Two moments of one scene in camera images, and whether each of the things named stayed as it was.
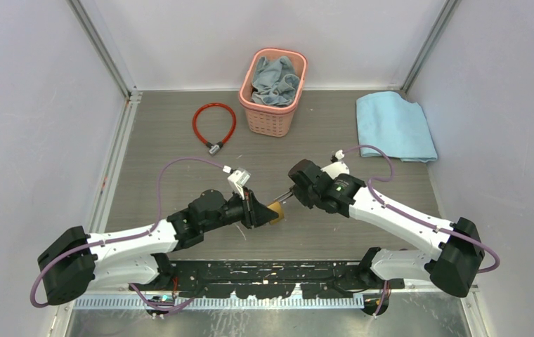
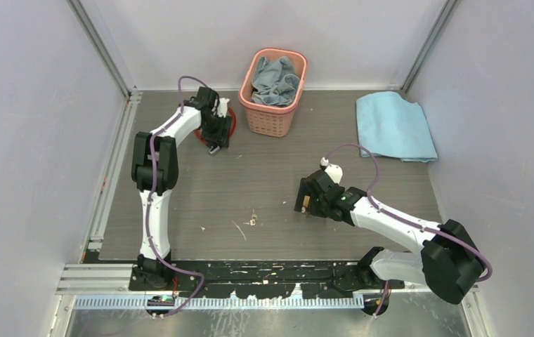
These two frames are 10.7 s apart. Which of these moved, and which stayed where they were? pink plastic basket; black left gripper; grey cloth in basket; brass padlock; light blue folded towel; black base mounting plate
Moved: black left gripper; brass padlock
Stayed: pink plastic basket; black base mounting plate; grey cloth in basket; light blue folded towel
